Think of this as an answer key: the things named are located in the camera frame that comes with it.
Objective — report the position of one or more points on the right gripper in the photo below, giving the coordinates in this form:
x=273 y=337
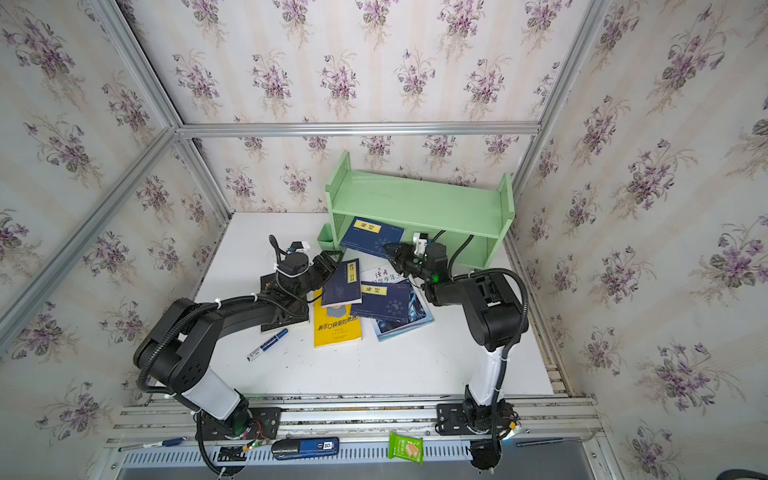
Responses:
x=407 y=258

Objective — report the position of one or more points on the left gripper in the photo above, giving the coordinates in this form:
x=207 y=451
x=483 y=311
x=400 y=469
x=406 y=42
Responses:
x=324 y=267

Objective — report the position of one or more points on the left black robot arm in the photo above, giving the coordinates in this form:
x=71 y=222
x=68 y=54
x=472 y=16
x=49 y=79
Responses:
x=174 y=359

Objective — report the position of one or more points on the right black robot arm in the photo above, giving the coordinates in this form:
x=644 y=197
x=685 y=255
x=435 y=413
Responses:
x=495 y=305

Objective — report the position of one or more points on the navy book yellow label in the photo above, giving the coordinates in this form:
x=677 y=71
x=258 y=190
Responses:
x=383 y=301

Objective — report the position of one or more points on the black book with antlers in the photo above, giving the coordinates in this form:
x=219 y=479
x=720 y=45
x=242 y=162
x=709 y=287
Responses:
x=289 y=310

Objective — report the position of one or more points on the yellow cartoon book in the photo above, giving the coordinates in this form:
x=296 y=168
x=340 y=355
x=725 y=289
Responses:
x=334 y=325

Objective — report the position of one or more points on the white blue magazine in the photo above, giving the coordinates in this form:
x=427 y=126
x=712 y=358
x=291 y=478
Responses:
x=419 y=313

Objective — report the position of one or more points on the green two-tier shelf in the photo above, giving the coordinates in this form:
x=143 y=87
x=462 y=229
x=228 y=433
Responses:
x=419 y=207

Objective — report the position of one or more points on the blue white marker pen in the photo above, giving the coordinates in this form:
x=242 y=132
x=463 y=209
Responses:
x=266 y=345

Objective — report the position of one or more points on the green snack packet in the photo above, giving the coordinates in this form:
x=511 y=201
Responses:
x=405 y=448

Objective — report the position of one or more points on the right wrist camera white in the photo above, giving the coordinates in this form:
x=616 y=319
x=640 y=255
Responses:
x=420 y=242

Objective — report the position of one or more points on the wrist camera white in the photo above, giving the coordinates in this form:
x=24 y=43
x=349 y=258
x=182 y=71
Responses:
x=420 y=242
x=298 y=247

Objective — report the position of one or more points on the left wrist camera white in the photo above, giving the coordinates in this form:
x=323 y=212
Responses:
x=298 y=247

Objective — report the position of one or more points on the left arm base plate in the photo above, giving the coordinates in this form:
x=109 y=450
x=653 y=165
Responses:
x=259 y=424

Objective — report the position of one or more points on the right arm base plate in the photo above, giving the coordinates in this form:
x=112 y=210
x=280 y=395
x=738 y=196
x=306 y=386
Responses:
x=456 y=419

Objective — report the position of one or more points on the blue black device on rail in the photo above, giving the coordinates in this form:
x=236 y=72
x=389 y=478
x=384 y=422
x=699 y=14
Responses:
x=304 y=448

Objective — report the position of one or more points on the blue screwdriver on rail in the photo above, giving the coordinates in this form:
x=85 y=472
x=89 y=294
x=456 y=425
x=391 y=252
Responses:
x=159 y=444

